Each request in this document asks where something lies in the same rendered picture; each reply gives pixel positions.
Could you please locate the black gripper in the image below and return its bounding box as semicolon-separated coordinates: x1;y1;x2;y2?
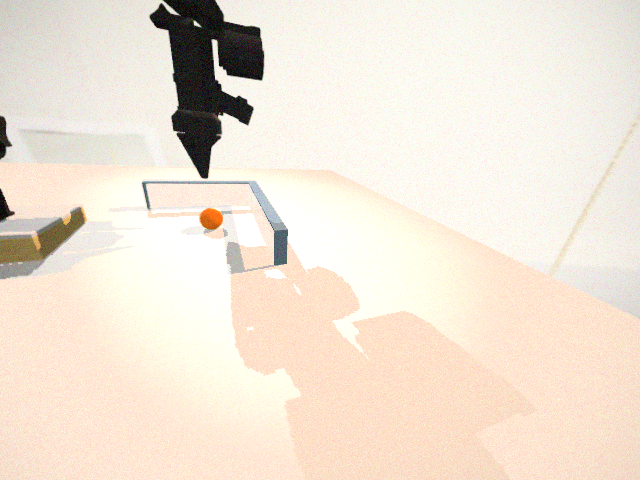
171;66;222;179

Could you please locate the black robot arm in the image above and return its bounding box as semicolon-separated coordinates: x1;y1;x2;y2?
0;0;265;159

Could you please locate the clear l-shaped low wall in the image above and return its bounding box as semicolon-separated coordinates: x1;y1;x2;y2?
143;184;274;263

